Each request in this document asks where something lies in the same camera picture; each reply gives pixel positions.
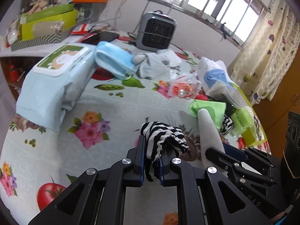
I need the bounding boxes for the green cream jar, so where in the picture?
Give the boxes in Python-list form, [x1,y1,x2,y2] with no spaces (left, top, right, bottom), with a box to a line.
[230,107,254,136]

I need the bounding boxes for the grey white sock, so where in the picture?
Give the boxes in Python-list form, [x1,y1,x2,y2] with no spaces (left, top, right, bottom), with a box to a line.
[132,53,171,79]

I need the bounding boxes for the yellow-green cardboard box tray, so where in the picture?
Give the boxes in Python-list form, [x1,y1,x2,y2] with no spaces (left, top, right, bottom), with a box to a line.
[232,83,267,147]

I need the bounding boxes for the orange printed plastic bag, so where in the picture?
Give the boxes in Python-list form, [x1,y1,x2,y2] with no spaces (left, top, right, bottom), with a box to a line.
[168,73,201,99]

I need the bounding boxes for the grey space heater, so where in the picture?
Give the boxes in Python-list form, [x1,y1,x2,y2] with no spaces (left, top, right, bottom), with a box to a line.
[136,12,177,52]

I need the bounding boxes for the green boxes stack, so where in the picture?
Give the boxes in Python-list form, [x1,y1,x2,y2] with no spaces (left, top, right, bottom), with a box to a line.
[20,4,77,41]

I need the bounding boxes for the heart patterned curtain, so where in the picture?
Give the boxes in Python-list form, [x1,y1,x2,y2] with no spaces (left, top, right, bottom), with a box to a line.
[231,0,299,105]

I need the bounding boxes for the zigzag patterned tray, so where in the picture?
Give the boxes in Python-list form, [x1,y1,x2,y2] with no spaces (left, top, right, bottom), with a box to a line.
[10,27,73,51]

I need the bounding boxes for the clear lidded plastic jar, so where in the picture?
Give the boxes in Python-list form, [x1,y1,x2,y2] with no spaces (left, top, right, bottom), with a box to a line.
[218,86,248,116]

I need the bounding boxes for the blue tissue pack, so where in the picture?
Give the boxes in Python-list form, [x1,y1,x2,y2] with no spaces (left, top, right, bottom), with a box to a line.
[195,57,235,97]

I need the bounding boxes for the black smartphone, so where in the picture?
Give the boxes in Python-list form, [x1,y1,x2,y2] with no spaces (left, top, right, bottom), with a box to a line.
[79,31,119,45]

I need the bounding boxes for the green microfiber cloth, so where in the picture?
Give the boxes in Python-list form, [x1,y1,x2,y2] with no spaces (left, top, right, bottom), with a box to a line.
[188,100,227,132]

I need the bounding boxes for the blue face masks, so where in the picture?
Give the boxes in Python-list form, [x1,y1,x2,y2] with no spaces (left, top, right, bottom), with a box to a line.
[94,41,136,80]

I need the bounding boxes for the wet wipes pack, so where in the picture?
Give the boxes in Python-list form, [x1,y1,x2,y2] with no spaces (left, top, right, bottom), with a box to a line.
[16,43,97,132]

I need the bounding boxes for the black white striped sock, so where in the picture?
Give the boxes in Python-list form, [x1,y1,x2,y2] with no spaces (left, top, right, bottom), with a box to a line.
[140,121,189,182]
[219,114,234,136]

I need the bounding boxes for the white towel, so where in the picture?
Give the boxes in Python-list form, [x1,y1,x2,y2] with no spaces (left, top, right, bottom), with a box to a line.
[198,109,225,169]

